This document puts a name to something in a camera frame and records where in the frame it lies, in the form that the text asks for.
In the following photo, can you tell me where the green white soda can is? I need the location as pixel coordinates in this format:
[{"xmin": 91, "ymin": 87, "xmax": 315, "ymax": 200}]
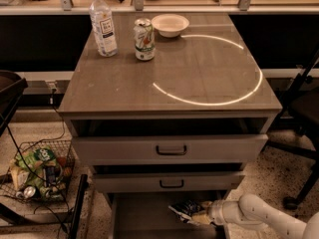
[{"xmin": 134, "ymin": 18, "xmax": 155, "ymax": 61}]

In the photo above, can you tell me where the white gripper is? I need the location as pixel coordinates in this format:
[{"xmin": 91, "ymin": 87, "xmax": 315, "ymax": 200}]
[{"xmin": 191, "ymin": 200, "xmax": 240, "ymax": 226}]

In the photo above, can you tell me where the clear plastic water bottle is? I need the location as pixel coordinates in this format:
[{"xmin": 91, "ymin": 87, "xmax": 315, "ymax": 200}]
[{"xmin": 89, "ymin": 0, "xmax": 118, "ymax": 57}]

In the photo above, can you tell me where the black cable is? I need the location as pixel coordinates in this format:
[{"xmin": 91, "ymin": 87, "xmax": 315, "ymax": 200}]
[{"xmin": 0, "ymin": 88, "xmax": 73, "ymax": 236}]

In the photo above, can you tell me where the top drawer with black handle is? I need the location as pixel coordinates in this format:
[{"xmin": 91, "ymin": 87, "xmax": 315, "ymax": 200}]
[{"xmin": 72, "ymin": 134, "xmax": 268, "ymax": 165}]

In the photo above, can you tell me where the silver can in basket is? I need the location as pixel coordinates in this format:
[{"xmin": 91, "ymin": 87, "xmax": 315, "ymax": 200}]
[{"xmin": 23, "ymin": 186, "xmax": 36, "ymax": 199}]

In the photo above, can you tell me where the open bottom drawer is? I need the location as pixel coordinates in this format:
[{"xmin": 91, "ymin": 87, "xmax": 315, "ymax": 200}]
[{"xmin": 108, "ymin": 191, "xmax": 230, "ymax": 239}]

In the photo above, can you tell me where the black office chair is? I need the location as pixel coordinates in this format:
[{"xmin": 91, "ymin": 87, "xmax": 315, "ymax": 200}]
[{"xmin": 266, "ymin": 50, "xmax": 319, "ymax": 210}]

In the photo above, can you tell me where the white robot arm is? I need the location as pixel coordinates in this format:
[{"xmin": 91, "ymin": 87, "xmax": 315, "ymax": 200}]
[{"xmin": 191, "ymin": 194, "xmax": 319, "ymax": 239}]

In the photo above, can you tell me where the blue chip bag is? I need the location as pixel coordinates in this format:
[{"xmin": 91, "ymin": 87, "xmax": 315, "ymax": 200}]
[{"xmin": 168, "ymin": 200, "xmax": 206, "ymax": 225}]

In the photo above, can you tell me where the white paper bowl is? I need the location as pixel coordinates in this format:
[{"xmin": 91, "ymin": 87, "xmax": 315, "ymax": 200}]
[{"xmin": 152, "ymin": 14, "xmax": 189, "ymax": 38}]

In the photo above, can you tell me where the green snack bag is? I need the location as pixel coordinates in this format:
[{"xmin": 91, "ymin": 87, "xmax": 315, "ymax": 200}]
[{"xmin": 15, "ymin": 146, "xmax": 58, "ymax": 188}]

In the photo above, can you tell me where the middle drawer with black handle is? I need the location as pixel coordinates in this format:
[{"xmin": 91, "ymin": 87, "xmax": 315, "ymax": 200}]
[{"xmin": 94, "ymin": 171, "xmax": 244, "ymax": 193}]

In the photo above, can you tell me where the wire basket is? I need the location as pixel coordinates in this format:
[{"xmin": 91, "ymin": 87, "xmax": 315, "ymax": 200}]
[{"xmin": 0, "ymin": 140, "xmax": 75, "ymax": 202}]

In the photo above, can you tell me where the drawer with black handle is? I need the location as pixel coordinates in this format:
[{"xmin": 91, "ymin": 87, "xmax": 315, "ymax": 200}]
[
  {"xmin": 72, "ymin": 134, "xmax": 268, "ymax": 165},
  {"xmin": 94, "ymin": 171, "xmax": 244, "ymax": 193}
]

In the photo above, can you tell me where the black stand leg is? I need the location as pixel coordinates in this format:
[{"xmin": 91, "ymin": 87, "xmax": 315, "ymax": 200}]
[{"xmin": 68, "ymin": 174, "xmax": 89, "ymax": 239}]

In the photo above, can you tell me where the grey drawer cabinet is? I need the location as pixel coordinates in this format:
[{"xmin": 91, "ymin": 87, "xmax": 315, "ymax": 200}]
[{"xmin": 58, "ymin": 11, "xmax": 283, "ymax": 239}]

